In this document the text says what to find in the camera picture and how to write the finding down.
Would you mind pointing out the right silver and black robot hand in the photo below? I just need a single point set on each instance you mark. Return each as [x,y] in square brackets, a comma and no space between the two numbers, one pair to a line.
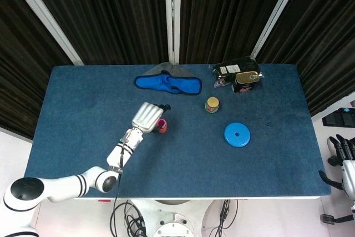
[348,176]

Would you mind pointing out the black plastic snack packet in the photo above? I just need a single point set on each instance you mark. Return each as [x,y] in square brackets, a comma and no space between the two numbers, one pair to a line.
[235,65]

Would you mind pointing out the blue fabric table cover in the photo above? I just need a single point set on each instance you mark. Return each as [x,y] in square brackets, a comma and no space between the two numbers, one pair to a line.
[180,165]

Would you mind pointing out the slanted white frame post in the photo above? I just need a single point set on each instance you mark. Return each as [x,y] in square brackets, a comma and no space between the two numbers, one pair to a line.
[277,12]
[47,17]

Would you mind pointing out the black flat device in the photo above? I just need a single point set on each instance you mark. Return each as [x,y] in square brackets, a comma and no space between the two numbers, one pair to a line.
[337,117]

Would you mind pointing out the pink plastic cup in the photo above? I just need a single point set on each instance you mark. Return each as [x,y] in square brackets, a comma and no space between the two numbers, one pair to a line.
[161,123]

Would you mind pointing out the black luncheon meat can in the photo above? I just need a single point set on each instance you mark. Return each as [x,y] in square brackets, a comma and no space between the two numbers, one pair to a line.
[245,78]

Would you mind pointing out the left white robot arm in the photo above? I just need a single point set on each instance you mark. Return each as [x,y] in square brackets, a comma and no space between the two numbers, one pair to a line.
[63,185]

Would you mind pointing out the black stand foot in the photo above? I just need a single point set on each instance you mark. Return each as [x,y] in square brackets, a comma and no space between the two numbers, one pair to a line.
[332,218]

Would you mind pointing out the red tape strip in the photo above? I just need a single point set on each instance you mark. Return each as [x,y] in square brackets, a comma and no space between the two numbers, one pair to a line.
[104,201]

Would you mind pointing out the left silver and black robot hand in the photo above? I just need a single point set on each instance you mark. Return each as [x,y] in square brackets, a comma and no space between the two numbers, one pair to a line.
[145,116]

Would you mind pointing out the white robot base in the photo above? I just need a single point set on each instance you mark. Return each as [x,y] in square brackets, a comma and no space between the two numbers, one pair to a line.
[172,220]

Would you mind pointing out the blue disc with centre hole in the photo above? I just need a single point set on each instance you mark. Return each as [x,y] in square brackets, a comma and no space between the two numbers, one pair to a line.
[233,140]

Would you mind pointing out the orange plastic cup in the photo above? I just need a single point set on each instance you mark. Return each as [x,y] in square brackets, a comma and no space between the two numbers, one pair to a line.
[163,130]

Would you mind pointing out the upright white frame post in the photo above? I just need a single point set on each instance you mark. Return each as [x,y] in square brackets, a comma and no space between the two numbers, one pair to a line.
[172,12]

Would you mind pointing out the small jar with gold lid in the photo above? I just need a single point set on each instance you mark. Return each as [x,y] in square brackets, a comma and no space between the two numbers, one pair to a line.
[212,103]

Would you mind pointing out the dark pleated curtain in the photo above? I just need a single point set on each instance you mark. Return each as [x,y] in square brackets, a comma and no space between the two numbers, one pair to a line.
[111,12]

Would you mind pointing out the blue and grey microfiber cloth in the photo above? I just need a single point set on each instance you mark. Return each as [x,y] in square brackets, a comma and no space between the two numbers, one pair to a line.
[149,83]

